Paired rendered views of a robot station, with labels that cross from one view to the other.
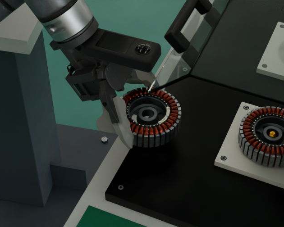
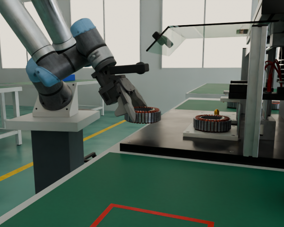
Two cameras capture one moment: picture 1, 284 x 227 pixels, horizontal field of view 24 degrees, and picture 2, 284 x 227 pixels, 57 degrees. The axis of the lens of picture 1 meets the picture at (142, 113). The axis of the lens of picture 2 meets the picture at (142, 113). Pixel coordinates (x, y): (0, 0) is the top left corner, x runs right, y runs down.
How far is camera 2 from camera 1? 0.69 m
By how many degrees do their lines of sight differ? 38
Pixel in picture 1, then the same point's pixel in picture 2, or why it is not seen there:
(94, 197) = (113, 150)
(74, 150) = not seen: outside the picture
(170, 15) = not seen: hidden behind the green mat
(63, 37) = (99, 60)
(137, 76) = (136, 94)
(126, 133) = (132, 110)
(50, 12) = (93, 46)
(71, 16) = (103, 49)
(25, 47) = (75, 127)
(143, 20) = not seen: hidden behind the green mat
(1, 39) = (63, 124)
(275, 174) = (219, 134)
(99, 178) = (116, 146)
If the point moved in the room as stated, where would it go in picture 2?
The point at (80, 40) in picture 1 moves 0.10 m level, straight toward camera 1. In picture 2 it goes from (107, 62) to (110, 61)
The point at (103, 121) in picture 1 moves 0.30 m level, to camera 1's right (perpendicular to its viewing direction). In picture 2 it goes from (118, 109) to (219, 108)
